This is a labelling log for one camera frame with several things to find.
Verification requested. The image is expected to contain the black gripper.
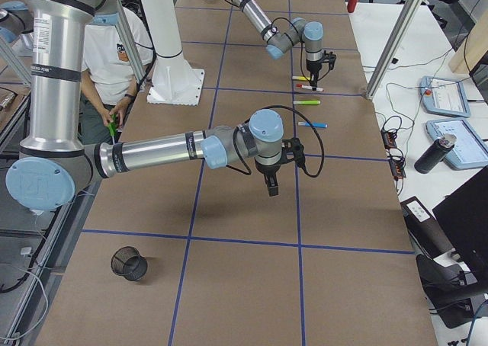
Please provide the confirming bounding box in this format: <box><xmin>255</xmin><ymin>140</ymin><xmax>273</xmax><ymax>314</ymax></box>
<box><xmin>306</xmin><ymin>59</ymin><xmax>323</xmax><ymax>90</ymax></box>
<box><xmin>255</xmin><ymin>162</ymin><xmax>280</xmax><ymax>197</ymax></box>

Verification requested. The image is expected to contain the red marker pen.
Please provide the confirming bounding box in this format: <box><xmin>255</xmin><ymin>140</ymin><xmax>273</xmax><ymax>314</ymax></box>
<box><xmin>295</xmin><ymin>83</ymin><xmax>324</xmax><ymax>92</ymax></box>

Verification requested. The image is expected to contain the blue marker pen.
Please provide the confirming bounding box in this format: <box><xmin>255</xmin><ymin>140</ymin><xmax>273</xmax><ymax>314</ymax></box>
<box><xmin>297</xmin><ymin>121</ymin><xmax>328</xmax><ymax>129</ymax></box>

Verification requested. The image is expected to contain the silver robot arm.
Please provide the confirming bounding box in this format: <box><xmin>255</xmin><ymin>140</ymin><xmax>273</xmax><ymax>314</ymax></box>
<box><xmin>229</xmin><ymin>0</ymin><xmax>336</xmax><ymax>91</ymax></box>
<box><xmin>5</xmin><ymin>0</ymin><xmax>284</xmax><ymax>210</ymax></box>

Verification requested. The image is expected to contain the yellow marker pen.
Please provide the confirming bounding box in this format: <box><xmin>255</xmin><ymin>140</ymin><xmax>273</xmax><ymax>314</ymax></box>
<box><xmin>292</xmin><ymin>75</ymin><xmax>310</xmax><ymax>82</ymax></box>

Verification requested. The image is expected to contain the green marker pen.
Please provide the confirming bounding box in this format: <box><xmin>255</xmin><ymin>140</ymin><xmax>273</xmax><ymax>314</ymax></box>
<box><xmin>293</xmin><ymin>100</ymin><xmax>321</xmax><ymax>105</ymax></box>

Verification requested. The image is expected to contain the orange circuit board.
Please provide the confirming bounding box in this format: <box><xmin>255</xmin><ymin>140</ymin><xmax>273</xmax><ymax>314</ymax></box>
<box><xmin>380</xmin><ymin>130</ymin><xmax>397</xmax><ymax>149</ymax></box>
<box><xmin>388</xmin><ymin>159</ymin><xmax>406</xmax><ymax>181</ymax></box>

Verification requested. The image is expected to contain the far teach pendant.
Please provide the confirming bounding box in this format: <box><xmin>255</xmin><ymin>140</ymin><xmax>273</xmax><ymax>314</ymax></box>
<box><xmin>419</xmin><ymin>75</ymin><xmax>470</xmax><ymax>117</ymax></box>

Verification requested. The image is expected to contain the teach pendant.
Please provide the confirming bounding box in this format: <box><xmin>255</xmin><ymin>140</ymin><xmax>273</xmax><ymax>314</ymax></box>
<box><xmin>425</xmin><ymin>117</ymin><xmax>487</xmax><ymax>170</ymax></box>
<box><xmin>419</xmin><ymin>75</ymin><xmax>470</xmax><ymax>117</ymax></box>

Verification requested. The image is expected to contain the black thermos bottle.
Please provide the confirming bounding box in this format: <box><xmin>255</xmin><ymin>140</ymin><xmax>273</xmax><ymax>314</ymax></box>
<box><xmin>414</xmin><ymin>133</ymin><xmax>457</xmax><ymax>174</ymax></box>

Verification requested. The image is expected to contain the near black mesh cup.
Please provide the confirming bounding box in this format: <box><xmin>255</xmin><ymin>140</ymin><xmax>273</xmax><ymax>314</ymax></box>
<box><xmin>111</xmin><ymin>246</ymin><xmax>148</xmax><ymax>281</ymax></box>

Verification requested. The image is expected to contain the near teach pendant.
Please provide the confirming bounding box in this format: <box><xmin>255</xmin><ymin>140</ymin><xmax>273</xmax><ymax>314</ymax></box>
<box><xmin>425</xmin><ymin>117</ymin><xmax>487</xmax><ymax>170</ymax></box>

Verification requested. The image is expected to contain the black monitor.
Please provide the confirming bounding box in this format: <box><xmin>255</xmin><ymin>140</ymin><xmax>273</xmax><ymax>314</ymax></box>
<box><xmin>433</xmin><ymin>168</ymin><xmax>487</xmax><ymax>279</ymax></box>

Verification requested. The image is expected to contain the person in white shirt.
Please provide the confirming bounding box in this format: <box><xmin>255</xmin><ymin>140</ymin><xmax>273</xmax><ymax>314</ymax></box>
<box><xmin>80</xmin><ymin>24</ymin><xmax>137</xmax><ymax>145</ymax></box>

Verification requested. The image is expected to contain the black camera cable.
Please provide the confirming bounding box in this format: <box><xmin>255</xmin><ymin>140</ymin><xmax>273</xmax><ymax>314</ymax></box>
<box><xmin>224</xmin><ymin>104</ymin><xmax>326</xmax><ymax>178</ymax></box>

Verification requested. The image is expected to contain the aluminium frame post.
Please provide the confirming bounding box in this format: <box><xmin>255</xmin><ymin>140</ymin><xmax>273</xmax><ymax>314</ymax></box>
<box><xmin>364</xmin><ymin>0</ymin><xmax>422</xmax><ymax>100</ymax></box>

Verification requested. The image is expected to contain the white camera pillar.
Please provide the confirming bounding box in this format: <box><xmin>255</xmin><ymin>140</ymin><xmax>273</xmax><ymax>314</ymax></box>
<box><xmin>141</xmin><ymin>0</ymin><xmax>205</xmax><ymax>106</ymax></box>

